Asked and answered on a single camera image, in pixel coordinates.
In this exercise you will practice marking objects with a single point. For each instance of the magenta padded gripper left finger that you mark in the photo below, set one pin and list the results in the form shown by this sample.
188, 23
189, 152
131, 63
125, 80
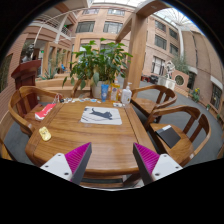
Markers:
70, 166

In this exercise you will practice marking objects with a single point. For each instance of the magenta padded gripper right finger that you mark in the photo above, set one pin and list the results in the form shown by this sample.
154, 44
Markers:
153, 166

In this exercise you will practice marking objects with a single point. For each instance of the yellow computer mouse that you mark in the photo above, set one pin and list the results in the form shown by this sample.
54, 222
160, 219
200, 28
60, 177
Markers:
45, 134

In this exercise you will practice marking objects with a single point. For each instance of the white cat mouse pad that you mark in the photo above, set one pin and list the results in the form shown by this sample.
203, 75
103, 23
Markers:
101, 115

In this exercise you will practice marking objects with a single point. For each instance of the black notebook on chair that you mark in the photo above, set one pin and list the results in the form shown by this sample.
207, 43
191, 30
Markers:
168, 135

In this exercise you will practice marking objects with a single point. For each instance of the wooden chair near right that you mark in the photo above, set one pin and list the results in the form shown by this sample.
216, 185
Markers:
184, 150

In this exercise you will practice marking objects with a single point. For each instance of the wooden chair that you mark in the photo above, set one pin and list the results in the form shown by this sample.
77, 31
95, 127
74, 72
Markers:
24, 103
184, 150
163, 97

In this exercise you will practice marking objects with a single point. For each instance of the red and white packet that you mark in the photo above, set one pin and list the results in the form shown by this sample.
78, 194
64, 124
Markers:
42, 114

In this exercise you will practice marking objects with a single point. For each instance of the wooden chair far right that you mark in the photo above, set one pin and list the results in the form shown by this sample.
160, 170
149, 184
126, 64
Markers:
163, 97

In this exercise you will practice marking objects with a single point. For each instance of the white pump sanitizer bottle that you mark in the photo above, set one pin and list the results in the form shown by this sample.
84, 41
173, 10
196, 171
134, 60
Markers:
126, 94

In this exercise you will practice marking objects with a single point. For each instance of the wooden chair left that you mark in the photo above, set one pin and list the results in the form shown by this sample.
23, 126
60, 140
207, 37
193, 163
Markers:
24, 103

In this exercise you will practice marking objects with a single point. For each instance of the yellow bottle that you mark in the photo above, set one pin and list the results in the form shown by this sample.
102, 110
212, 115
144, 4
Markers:
115, 86

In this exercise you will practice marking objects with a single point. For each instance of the dark red wooden podium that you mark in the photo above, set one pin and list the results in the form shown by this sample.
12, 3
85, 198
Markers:
26, 73

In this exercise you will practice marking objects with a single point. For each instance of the green potted plant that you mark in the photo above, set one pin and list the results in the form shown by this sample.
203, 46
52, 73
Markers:
99, 65

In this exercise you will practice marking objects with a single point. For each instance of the white statue on pedestal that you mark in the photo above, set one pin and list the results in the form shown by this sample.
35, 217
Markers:
166, 80

